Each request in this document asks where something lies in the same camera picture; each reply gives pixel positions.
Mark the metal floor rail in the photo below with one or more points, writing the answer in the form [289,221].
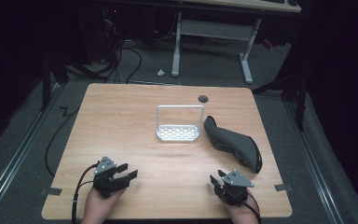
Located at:
[313,161]
[18,155]

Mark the small red object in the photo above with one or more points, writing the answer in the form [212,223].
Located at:
[267,44]

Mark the black metal stand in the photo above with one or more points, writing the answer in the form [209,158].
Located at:
[48,81]
[292,87]

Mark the white-legged desk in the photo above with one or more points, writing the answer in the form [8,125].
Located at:
[217,29]

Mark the grey tape piece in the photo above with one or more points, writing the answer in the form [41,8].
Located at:
[51,191]
[282,187]

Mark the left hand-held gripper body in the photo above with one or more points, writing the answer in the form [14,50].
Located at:
[105,182]

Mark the person's right hand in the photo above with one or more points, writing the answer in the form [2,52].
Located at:
[240,214]

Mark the black table grommet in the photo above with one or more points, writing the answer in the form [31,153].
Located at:
[203,99]

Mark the crumpled white paper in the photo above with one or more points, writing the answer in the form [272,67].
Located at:
[160,72]

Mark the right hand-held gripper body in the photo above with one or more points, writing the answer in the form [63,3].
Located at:
[233,188]

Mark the dark grey fabric cover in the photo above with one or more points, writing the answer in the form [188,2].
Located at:
[233,143]

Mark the person's left hand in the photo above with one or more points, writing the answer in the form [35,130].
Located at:
[99,207]

